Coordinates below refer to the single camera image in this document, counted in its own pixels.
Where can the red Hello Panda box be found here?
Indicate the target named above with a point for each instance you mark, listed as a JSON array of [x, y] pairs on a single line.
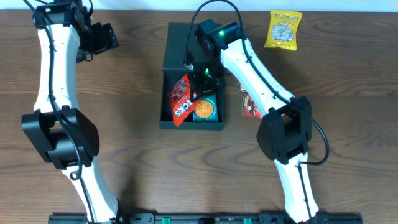
[[249, 108]]

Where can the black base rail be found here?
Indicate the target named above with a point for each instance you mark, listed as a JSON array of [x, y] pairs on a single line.
[[262, 218]]

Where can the yellow Hacks candy bag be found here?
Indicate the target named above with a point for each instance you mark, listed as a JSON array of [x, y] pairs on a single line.
[[282, 32]]

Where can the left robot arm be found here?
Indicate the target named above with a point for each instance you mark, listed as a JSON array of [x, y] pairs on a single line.
[[59, 131]]

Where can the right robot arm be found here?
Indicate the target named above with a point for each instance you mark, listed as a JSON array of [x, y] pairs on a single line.
[[286, 121]]

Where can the red Hacks candy bag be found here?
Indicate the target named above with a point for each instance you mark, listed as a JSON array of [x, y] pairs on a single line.
[[180, 101]]

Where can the teal Crunchies box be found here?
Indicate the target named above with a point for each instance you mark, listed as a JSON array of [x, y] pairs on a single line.
[[206, 110]]

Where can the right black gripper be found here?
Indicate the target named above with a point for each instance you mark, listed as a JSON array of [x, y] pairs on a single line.
[[205, 86]]

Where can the brown Pocky box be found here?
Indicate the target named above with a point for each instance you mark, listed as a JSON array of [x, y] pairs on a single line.
[[241, 88]]

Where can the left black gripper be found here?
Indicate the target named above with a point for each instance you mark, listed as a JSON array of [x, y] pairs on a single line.
[[104, 38]]

